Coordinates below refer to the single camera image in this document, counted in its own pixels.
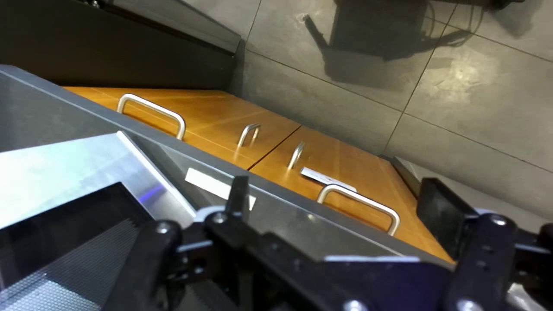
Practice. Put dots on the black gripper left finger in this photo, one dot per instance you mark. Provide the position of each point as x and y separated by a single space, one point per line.
238 196

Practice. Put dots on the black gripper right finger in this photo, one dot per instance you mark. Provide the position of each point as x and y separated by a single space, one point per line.
442 213

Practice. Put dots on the wooden base cabinet with label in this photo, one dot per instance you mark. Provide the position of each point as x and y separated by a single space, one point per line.
219 118

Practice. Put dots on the stainless steel dishwasher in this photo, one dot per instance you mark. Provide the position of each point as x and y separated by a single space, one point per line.
407 174

